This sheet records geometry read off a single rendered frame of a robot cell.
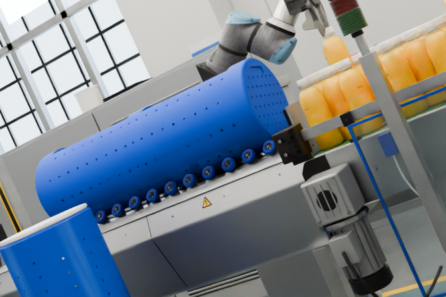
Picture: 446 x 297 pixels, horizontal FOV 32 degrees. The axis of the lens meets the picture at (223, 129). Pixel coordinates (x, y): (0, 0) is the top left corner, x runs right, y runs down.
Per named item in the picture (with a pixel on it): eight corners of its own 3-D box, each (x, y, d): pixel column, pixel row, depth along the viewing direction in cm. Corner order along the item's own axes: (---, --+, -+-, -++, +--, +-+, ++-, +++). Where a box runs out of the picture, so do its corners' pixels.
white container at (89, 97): (93, 113, 495) (83, 91, 495) (111, 103, 487) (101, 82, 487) (78, 118, 481) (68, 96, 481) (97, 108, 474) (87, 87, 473)
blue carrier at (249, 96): (101, 220, 292) (75, 149, 295) (303, 138, 252) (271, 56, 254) (51, 237, 267) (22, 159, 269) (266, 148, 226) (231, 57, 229)
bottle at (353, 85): (357, 135, 218) (329, 73, 217) (378, 124, 219) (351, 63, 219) (367, 133, 211) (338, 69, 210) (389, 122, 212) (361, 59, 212)
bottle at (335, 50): (360, 87, 238) (336, 31, 237) (367, 85, 231) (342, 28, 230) (340, 97, 237) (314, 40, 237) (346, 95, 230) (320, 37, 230)
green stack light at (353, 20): (348, 35, 192) (340, 16, 192) (371, 24, 189) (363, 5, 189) (340, 38, 186) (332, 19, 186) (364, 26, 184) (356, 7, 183)
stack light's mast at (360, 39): (358, 58, 192) (331, -2, 192) (381, 47, 189) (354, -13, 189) (351, 61, 187) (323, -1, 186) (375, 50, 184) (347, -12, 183)
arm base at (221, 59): (216, 59, 303) (225, 36, 300) (249, 75, 299) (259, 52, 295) (199, 64, 290) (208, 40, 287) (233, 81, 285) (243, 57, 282)
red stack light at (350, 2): (339, 16, 192) (333, 2, 192) (363, 5, 189) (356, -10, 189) (332, 18, 186) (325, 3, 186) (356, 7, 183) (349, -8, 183)
